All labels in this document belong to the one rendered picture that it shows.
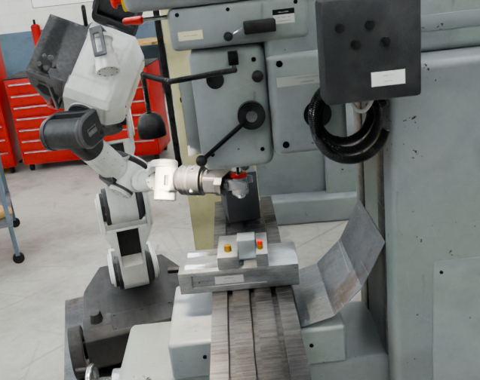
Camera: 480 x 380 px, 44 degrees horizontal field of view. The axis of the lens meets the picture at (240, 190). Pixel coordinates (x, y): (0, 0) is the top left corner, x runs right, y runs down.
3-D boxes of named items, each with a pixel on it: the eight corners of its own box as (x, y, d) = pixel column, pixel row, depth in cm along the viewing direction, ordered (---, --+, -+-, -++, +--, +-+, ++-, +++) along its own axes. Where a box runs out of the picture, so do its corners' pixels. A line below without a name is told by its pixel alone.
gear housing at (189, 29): (171, 53, 144) (165, 9, 140) (178, 41, 167) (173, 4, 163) (310, 37, 144) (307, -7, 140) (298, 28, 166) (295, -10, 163)
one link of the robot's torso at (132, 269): (110, 274, 258) (91, 185, 229) (156, 265, 262) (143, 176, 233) (115, 301, 246) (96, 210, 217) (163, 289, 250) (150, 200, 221)
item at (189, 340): (173, 381, 170) (166, 346, 166) (180, 315, 203) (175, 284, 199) (348, 363, 170) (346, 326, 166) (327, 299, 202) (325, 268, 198)
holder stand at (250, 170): (229, 223, 222) (223, 173, 215) (221, 203, 242) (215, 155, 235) (260, 218, 223) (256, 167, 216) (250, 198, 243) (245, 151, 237)
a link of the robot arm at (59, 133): (68, 162, 185) (40, 140, 173) (75, 136, 188) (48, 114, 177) (100, 160, 180) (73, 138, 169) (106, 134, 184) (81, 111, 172)
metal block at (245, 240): (238, 259, 176) (236, 241, 174) (238, 250, 182) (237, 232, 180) (256, 258, 176) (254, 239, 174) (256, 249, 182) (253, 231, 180)
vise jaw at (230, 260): (218, 270, 173) (216, 258, 171) (220, 247, 187) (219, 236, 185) (238, 268, 172) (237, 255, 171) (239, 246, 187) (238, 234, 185)
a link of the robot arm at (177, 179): (185, 163, 170) (149, 162, 174) (183, 200, 169) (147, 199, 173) (201, 167, 181) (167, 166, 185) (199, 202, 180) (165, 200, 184)
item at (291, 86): (275, 157, 154) (266, 55, 145) (268, 133, 176) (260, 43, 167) (349, 149, 153) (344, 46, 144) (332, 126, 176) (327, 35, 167)
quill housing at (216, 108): (203, 174, 157) (186, 50, 146) (204, 151, 176) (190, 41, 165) (275, 166, 156) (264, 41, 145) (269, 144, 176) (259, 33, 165)
